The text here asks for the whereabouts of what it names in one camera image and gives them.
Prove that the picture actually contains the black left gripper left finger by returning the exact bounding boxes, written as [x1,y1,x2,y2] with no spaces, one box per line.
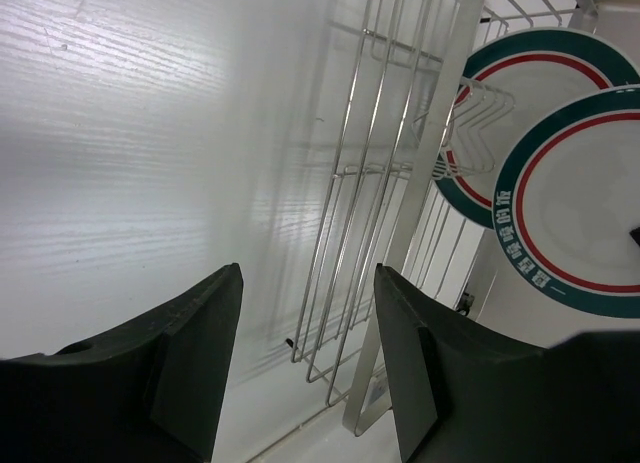
[1,263,243,462]

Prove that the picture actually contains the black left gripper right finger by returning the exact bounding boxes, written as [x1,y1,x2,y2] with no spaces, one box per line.
[374,265,639,462]

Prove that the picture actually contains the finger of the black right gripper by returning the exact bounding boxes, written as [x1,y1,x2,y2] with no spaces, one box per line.
[629,227,640,246]

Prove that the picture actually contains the green red rimmed plate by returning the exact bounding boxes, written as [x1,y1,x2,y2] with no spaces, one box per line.
[434,28,639,229]
[492,85,639,319]

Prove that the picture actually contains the metal wire dish rack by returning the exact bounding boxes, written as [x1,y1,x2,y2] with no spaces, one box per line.
[284,0,601,437]

